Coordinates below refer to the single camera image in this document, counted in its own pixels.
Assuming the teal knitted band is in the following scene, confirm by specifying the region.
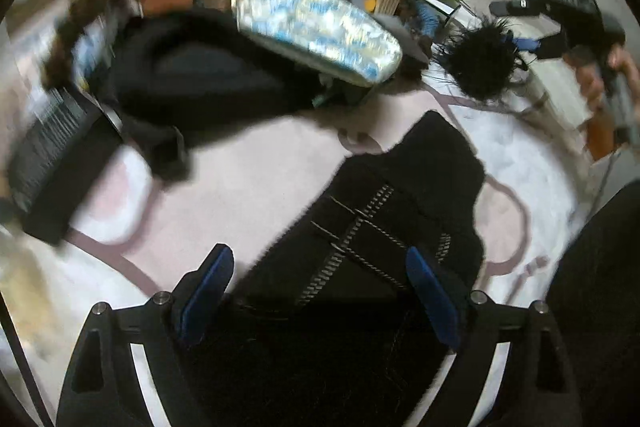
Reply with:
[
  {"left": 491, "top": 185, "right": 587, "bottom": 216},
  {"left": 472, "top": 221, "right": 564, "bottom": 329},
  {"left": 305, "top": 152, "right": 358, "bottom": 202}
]
[{"left": 417, "top": 4, "right": 443, "bottom": 38}]

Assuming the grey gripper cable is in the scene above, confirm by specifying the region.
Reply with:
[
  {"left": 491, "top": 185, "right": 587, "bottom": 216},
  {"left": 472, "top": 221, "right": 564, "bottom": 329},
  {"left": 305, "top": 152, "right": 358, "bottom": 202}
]
[{"left": 582, "top": 147, "right": 621, "bottom": 228}]

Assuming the black feather piece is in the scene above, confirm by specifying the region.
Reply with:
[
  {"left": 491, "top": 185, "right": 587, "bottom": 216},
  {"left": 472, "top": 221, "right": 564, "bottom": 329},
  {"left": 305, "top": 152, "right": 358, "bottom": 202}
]
[{"left": 435, "top": 17, "right": 526, "bottom": 102}]

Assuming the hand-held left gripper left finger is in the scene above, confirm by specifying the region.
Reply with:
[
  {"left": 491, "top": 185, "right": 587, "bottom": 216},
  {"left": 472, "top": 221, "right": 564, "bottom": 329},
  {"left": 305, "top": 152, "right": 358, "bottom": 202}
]
[{"left": 55, "top": 243, "right": 236, "bottom": 427}]

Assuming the cartoon printed blanket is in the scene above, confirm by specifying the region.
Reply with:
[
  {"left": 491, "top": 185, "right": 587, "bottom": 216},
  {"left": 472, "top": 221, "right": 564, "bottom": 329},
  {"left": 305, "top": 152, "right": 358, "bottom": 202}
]
[{"left": 0, "top": 22, "right": 601, "bottom": 427}]

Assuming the person's dark clothing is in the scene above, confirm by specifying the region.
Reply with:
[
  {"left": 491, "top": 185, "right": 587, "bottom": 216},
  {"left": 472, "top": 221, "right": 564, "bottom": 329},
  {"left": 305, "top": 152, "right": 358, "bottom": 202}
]
[{"left": 545, "top": 184, "right": 640, "bottom": 427}]

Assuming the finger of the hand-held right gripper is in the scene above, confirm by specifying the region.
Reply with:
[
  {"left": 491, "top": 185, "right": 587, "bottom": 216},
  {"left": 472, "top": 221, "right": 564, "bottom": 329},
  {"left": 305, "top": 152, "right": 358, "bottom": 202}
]
[
  {"left": 515, "top": 34, "right": 568, "bottom": 60},
  {"left": 489, "top": 0, "right": 548, "bottom": 18}
]

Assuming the yellow liquid bottle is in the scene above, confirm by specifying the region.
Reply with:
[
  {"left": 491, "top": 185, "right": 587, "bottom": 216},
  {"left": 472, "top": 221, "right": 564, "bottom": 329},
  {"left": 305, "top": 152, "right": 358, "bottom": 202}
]
[{"left": 0, "top": 232, "right": 56, "bottom": 358}]

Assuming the black cardboard box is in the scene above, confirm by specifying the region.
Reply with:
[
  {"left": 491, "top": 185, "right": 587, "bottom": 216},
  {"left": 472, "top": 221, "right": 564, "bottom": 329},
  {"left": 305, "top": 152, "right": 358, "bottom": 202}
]
[{"left": 7, "top": 87, "right": 126, "bottom": 243}]

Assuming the black glove white stitching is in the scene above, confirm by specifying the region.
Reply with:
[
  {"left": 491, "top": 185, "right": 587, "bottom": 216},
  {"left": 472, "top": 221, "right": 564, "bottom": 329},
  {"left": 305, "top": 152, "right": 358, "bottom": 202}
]
[{"left": 185, "top": 109, "right": 488, "bottom": 427}]

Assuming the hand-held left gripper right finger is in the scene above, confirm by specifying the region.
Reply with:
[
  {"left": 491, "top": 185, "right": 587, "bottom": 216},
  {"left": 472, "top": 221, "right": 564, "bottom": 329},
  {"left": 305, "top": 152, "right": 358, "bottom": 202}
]
[{"left": 405, "top": 247, "right": 583, "bottom": 427}]

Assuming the silver blue patterned pouch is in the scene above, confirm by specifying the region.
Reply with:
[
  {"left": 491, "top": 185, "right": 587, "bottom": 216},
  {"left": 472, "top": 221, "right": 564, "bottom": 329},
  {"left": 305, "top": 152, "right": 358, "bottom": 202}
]
[{"left": 235, "top": 0, "right": 403, "bottom": 88}]

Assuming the plain black glove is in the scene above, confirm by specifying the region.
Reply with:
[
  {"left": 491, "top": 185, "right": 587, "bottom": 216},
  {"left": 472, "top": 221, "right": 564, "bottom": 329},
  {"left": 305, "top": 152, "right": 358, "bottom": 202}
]
[{"left": 107, "top": 7, "right": 326, "bottom": 180}]

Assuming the person's right hand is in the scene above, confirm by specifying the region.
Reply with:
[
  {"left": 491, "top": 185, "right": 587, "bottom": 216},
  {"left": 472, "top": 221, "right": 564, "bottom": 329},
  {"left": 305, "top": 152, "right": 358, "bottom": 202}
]
[{"left": 562, "top": 44, "right": 640, "bottom": 118}]

